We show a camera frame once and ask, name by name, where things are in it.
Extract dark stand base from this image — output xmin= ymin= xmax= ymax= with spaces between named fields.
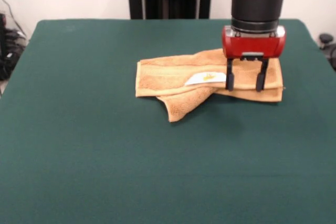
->
xmin=319 ymin=33 xmax=336 ymax=71

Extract tan towel with white label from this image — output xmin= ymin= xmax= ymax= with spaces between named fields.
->
xmin=135 ymin=48 xmax=285 ymax=123

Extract dark green table cloth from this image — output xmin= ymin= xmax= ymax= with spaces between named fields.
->
xmin=0 ymin=18 xmax=336 ymax=224

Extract black equipment with cables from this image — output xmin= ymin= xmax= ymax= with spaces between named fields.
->
xmin=0 ymin=13 xmax=28 ymax=81

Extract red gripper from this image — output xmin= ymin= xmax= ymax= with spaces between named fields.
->
xmin=222 ymin=25 xmax=287 ymax=92

